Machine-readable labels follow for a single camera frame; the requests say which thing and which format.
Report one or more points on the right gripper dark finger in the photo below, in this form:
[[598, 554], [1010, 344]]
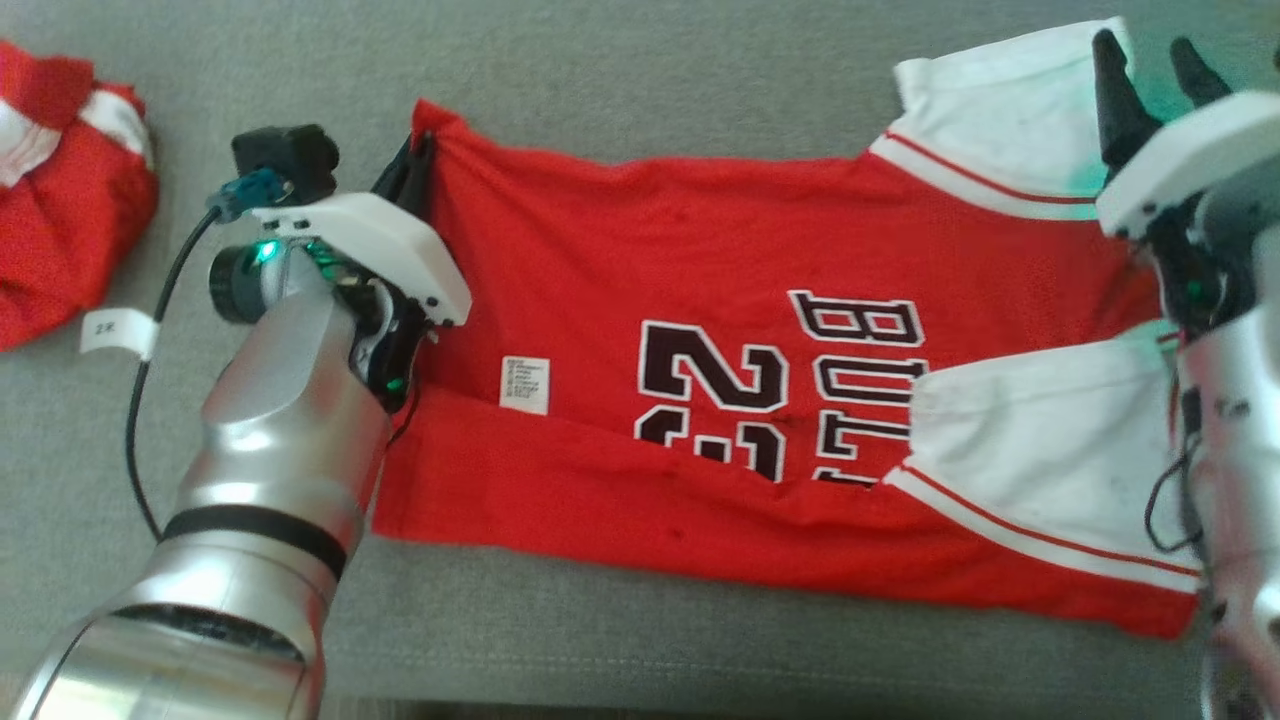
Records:
[[1118, 110], [1195, 75]]

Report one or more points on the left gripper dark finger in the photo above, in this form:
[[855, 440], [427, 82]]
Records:
[[426, 180], [400, 175]]

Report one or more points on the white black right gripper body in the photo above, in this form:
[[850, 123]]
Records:
[[1190, 150]]

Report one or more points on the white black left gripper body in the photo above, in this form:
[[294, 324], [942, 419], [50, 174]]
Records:
[[390, 250]]

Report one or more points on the red jersey with white sleeves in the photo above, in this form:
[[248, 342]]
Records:
[[650, 250]]

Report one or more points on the red shorts with white stripes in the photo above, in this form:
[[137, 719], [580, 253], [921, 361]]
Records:
[[60, 240]]

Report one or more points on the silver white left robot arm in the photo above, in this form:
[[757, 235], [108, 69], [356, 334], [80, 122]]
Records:
[[270, 430]]

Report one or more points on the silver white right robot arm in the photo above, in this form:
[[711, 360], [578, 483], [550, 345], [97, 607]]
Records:
[[1240, 450]]

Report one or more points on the grey sofa seat cushion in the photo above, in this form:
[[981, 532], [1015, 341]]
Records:
[[700, 80]]

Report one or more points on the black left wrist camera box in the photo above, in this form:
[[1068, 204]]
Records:
[[285, 160]]

